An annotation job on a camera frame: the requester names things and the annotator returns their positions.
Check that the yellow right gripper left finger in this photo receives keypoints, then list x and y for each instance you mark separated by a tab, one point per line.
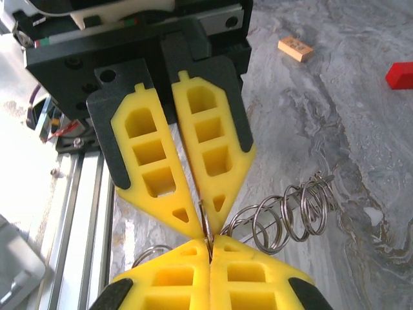
174	281

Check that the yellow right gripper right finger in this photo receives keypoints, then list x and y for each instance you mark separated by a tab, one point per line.
255	277

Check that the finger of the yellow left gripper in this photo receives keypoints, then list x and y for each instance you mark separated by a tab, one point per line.
213	139
151	161

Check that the orange wooden block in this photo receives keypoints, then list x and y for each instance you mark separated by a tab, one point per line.
295	48

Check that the red block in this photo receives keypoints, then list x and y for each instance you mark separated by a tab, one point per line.
401	76

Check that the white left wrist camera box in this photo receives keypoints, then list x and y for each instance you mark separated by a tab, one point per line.
122	11

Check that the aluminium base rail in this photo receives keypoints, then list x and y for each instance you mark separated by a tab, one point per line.
80	210

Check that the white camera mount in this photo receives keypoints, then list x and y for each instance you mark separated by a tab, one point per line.
19	268

